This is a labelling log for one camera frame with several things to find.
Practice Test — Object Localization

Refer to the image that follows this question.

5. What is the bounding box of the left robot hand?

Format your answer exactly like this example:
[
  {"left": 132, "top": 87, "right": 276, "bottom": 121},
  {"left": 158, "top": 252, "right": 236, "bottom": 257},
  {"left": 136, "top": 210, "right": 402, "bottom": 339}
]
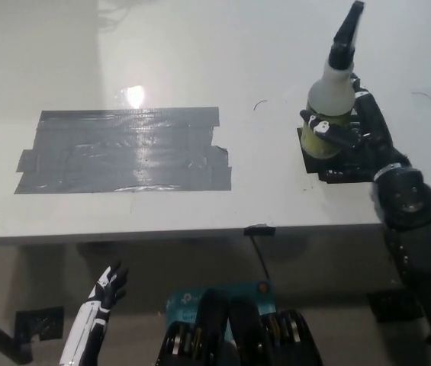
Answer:
[{"left": 88, "top": 259, "right": 130, "bottom": 318}]

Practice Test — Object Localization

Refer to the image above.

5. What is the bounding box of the thin black cable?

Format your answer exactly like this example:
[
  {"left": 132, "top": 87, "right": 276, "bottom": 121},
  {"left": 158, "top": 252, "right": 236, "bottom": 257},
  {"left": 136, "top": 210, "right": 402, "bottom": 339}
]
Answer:
[{"left": 250, "top": 234, "right": 272, "bottom": 281}]

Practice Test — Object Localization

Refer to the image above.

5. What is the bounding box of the green liquid spray bottle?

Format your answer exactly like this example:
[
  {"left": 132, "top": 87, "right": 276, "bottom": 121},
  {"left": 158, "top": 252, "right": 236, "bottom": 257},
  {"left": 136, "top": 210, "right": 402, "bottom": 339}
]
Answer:
[{"left": 301, "top": 1, "right": 366, "bottom": 159}]

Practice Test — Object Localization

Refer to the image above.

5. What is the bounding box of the black floor tape patch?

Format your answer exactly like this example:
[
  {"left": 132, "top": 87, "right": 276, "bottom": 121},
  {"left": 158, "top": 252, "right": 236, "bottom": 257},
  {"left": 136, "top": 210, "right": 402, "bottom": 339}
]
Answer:
[
  {"left": 366, "top": 291, "right": 426, "bottom": 324},
  {"left": 14, "top": 305, "right": 66, "bottom": 342}
]

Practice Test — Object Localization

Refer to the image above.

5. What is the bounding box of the large grey tape patch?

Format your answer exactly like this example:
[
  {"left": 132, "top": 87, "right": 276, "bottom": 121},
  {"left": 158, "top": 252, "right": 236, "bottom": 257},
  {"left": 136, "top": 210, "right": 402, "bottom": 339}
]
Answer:
[{"left": 12, "top": 106, "right": 233, "bottom": 195}]

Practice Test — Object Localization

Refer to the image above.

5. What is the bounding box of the black tape square spot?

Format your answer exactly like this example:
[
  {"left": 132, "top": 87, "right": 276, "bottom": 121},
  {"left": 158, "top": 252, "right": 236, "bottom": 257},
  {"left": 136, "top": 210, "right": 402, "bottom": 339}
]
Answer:
[{"left": 296, "top": 127, "right": 383, "bottom": 186}]

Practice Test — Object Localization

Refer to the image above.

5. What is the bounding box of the small black tape strip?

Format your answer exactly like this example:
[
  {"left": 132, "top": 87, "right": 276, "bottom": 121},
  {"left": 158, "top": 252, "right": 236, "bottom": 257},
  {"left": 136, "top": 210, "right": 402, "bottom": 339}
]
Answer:
[{"left": 243, "top": 225, "right": 277, "bottom": 236}]

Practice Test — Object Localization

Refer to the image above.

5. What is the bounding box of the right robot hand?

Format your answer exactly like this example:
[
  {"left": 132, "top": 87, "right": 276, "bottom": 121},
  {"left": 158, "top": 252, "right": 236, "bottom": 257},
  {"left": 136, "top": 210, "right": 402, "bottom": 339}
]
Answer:
[{"left": 299, "top": 73, "right": 410, "bottom": 179}]

